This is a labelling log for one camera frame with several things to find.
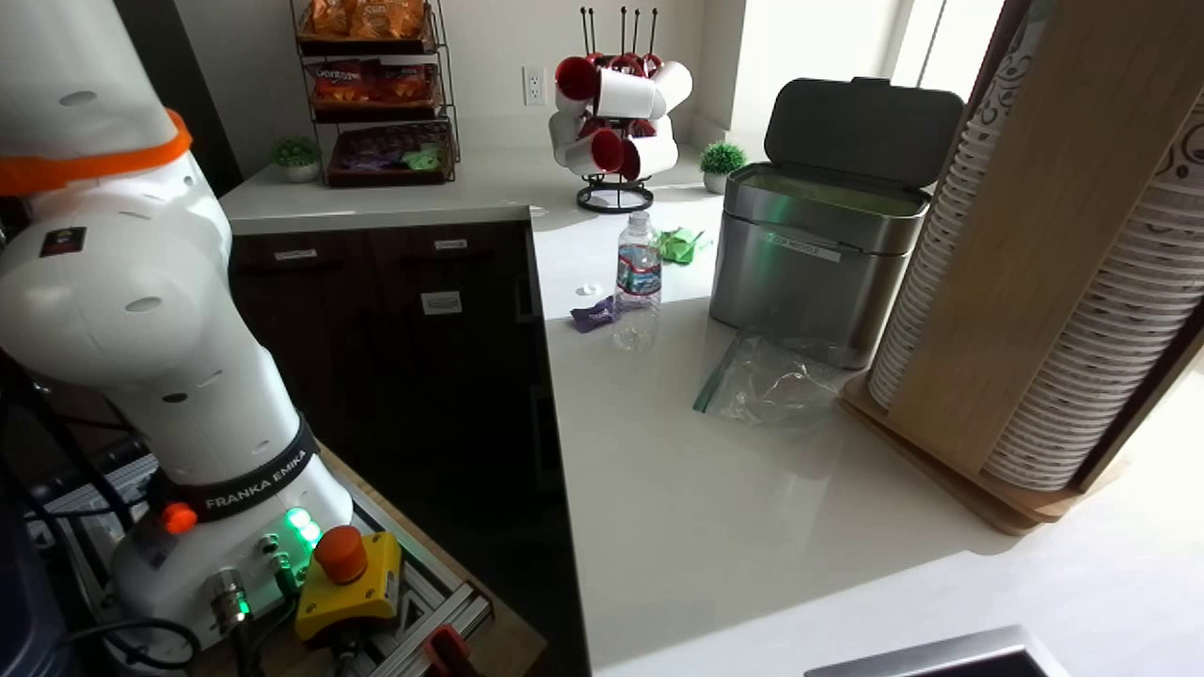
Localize printed white paper cup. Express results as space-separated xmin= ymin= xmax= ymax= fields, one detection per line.
xmin=997 ymin=0 xmax=1059 ymax=81

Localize stacked white paper cups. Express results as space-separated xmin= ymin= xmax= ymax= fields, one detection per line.
xmin=862 ymin=51 xmax=1010 ymax=416
xmin=980 ymin=91 xmax=1204 ymax=500

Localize wooden cup holder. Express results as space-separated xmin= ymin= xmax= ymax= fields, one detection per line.
xmin=841 ymin=0 xmax=1204 ymax=537

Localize purple crumpled wrapper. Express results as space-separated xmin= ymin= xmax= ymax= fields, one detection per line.
xmin=568 ymin=289 xmax=630 ymax=336

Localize clear plastic water bottle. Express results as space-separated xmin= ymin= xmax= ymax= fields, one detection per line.
xmin=611 ymin=208 xmax=669 ymax=353

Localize black metal mug tree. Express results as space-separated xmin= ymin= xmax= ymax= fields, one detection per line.
xmin=572 ymin=2 xmax=665 ymax=219

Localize white cabinet sticker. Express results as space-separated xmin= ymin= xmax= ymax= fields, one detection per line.
xmin=417 ymin=287 xmax=472 ymax=318

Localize clear plastic zip bag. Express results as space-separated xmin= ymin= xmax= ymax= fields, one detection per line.
xmin=690 ymin=332 xmax=862 ymax=431

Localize white mug red inside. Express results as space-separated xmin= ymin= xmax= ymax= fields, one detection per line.
xmin=589 ymin=119 xmax=685 ymax=185
xmin=552 ymin=51 xmax=669 ymax=124
xmin=652 ymin=55 xmax=701 ymax=119
xmin=547 ymin=102 xmax=601 ymax=169
xmin=611 ymin=45 xmax=665 ymax=77

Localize steel trash bin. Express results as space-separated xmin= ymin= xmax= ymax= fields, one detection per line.
xmin=704 ymin=71 xmax=972 ymax=376

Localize small potted green plant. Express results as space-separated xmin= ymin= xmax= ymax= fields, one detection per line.
xmin=696 ymin=135 xmax=753 ymax=200
xmin=267 ymin=130 xmax=326 ymax=188

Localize dark wooden cabinet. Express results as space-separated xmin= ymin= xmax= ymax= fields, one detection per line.
xmin=227 ymin=219 xmax=596 ymax=677

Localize green snack packet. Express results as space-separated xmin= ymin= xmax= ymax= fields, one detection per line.
xmin=398 ymin=144 xmax=447 ymax=175

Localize wooden platform board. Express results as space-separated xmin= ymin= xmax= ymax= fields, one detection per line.
xmin=308 ymin=435 xmax=552 ymax=677

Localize red snack packets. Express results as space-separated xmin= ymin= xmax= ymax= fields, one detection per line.
xmin=313 ymin=59 xmax=444 ymax=112

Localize red clamp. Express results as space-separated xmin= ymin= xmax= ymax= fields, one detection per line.
xmin=422 ymin=620 xmax=479 ymax=677

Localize yellow emergency stop button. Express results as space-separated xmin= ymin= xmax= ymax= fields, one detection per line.
xmin=291 ymin=521 xmax=410 ymax=648

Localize white framed window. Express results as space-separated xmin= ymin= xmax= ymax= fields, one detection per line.
xmin=729 ymin=0 xmax=1010 ymax=144

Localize orange snack packets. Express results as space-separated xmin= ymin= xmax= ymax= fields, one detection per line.
xmin=305 ymin=0 xmax=433 ymax=42

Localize dark countertop sink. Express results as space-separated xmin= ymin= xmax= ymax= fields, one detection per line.
xmin=798 ymin=624 xmax=1053 ymax=677

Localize dark blue container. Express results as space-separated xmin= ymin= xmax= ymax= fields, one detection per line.
xmin=0 ymin=489 xmax=77 ymax=677

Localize white wall outlet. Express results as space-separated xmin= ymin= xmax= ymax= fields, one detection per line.
xmin=515 ymin=59 xmax=552 ymax=112

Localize black wire snack rack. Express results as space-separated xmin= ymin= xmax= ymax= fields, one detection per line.
xmin=288 ymin=0 xmax=463 ymax=190

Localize aluminium frame rails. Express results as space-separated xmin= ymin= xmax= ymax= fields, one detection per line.
xmin=335 ymin=489 xmax=497 ymax=677

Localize black cable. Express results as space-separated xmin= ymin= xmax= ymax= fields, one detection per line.
xmin=69 ymin=609 xmax=208 ymax=677
xmin=0 ymin=356 xmax=157 ymax=511

